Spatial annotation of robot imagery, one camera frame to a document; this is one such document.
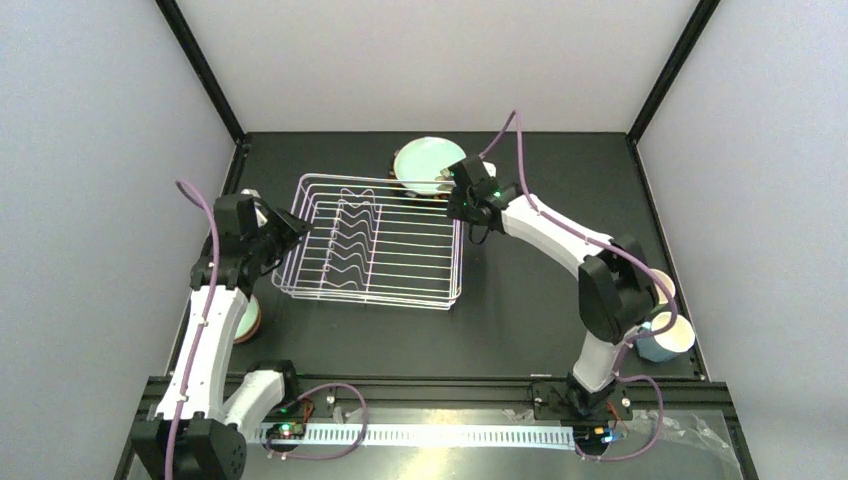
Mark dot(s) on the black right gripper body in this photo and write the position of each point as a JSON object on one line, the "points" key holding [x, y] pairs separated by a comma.
{"points": [[460, 177]]}

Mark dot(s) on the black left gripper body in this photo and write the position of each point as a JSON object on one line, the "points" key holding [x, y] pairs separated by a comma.
{"points": [[279, 225]]}

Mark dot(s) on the mint green flower plate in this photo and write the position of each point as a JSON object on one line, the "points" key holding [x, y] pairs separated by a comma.
{"points": [[418, 165]]}

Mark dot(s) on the white wire dish rack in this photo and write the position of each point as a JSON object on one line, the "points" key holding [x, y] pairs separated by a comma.
{"points": [[370, 246]]}

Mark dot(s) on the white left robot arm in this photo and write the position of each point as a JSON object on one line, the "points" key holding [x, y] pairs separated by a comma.
{"points": [[197, 431]]}

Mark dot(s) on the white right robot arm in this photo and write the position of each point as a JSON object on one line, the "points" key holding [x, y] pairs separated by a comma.
{"points": [[616, 290]]}

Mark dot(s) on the mint green brown bowl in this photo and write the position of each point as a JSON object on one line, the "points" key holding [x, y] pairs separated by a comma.
{"points": [[249, 323]]}

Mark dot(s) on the green ceramic mug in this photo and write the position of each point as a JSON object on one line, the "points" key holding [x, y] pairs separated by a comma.
{"points": [[666, 289]]}

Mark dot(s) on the blue ceramic mug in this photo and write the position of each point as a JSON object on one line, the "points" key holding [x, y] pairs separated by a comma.
{"points": [[666, 346]]}

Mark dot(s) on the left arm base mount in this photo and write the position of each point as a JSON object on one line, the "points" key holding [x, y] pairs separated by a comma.
{"points": [[301, 410]]}

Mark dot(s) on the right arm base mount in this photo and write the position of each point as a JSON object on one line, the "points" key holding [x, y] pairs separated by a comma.
{"points": [[597, 419]]}

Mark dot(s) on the black left frame post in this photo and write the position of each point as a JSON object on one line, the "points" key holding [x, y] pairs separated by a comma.
{"points": [[193, 52]]}

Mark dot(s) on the black frame post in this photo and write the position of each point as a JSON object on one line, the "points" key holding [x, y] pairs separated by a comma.
{"points": [[193, 52], [682, 49]]}

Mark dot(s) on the white slotted cable duct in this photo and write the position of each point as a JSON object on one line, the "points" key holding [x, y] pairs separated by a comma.
{"points": [[425, 435]]}

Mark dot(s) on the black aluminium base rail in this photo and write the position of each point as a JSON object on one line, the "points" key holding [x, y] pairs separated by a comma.
{"points": [[679, 394]]}

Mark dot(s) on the black right frame post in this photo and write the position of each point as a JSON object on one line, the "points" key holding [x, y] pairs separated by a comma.
{"points": [[682, 49]]}

